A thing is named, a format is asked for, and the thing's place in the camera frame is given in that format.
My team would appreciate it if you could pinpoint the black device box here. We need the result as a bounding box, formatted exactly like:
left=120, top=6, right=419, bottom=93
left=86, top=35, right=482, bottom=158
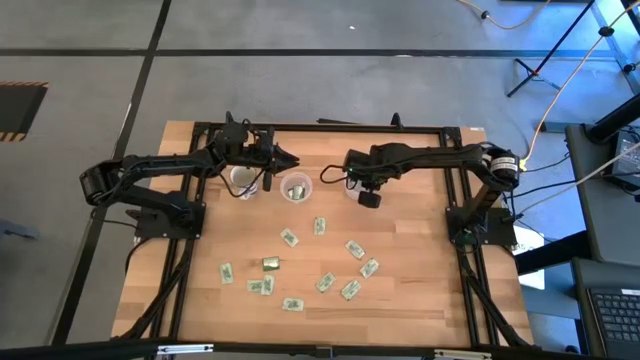
left=612, top=129, right=640, bottom=189

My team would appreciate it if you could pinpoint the black aluminium table frame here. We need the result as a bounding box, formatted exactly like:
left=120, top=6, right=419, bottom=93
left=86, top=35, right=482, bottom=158
left=112, top=110, right=539, bottom=351

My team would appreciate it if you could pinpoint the blue and white mug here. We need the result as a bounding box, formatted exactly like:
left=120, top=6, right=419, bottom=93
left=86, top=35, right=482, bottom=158
left=228, top=164, right=261, bottom=201

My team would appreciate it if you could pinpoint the blue-grey floor object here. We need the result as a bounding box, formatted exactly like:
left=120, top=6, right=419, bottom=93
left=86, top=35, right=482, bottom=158
left=0, top=218, right=40, bottom=241

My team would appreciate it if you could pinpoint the white paper sheet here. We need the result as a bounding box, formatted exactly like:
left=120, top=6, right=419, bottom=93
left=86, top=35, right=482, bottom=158
left=512, top=224, right=546, bottom=291

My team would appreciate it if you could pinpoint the short clear plastic cup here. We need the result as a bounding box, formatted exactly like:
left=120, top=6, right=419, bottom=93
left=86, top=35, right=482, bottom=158
left=279, top=171, right=314, bottom=205

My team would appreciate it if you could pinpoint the tall clear plastic cup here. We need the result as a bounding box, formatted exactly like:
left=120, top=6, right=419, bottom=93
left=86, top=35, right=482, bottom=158
left=343, top=175, right=374, bottom=202

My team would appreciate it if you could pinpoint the silver bracket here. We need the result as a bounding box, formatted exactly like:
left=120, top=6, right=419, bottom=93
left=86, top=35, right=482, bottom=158
left=433, top=348, right=494, bottom=360
left=156, top=343, right=215, bottom=356

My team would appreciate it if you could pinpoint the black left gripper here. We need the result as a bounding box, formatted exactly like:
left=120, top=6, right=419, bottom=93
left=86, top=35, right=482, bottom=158
left=243, top=128, right=301, bottom=174

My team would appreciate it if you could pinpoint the black base bar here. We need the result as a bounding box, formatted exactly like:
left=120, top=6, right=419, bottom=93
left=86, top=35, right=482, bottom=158
left=514, top=230, right=594, bottom=276

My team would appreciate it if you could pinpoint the yellow extension cable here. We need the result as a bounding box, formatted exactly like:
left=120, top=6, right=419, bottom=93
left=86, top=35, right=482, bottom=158
left=514, top=0, right=640, bottom=174
left=455, top=0, right=552, bottom=31

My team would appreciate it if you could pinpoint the black crossbar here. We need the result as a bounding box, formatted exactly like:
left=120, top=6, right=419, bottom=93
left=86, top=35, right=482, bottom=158
left=0, top=338, right=640, bottom=360

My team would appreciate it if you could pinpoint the black hazard-striped floor hatch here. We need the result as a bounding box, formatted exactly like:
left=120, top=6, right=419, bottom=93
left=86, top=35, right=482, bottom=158
left=0, top=80, right=50, bottom=143

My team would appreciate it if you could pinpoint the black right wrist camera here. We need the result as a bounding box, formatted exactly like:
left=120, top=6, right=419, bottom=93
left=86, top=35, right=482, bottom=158
left=356, top=189, right=384, bottom=210

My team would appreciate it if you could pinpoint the grey desk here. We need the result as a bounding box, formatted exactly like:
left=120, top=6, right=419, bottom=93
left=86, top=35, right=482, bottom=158
left=564, top=122, right=640, bottom=266

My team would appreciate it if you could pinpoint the black keyboard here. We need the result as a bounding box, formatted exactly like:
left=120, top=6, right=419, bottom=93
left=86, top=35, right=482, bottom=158
left=572, top=257, right=640, bottom=360

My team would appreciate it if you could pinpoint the grey metal beam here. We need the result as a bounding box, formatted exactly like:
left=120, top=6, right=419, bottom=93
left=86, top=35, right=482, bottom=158
left=589, top=0, right=640, bottom=96

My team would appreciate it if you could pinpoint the black tripod stand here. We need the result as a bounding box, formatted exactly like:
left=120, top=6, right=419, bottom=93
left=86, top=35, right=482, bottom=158
left=506, top=0, right=599, bottom=99

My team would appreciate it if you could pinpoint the white cable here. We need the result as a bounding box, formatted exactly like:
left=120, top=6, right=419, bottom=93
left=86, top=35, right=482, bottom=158
left=574, top=142, right=640, bottom=186

